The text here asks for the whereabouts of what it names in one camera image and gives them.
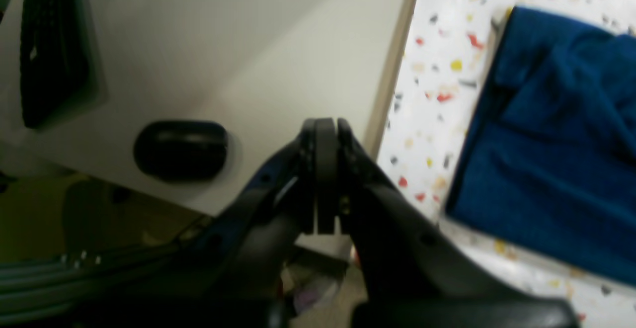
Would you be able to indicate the dark blue t-shirt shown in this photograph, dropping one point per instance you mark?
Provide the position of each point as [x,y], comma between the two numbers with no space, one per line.
[549,158]

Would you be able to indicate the black computer keyboard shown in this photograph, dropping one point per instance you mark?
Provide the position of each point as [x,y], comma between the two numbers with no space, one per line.
[61,75]

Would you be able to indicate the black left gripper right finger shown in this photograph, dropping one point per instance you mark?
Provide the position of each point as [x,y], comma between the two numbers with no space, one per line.
[414,276]

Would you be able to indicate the terrazzo patterned table cloth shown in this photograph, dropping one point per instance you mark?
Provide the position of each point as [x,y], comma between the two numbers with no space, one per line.
[449,48]

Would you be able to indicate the black computer mouse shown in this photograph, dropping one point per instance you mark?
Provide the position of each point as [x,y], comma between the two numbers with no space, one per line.
[181,150]

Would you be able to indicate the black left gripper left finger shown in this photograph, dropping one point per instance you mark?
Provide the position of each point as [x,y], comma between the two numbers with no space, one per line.
[230,276]

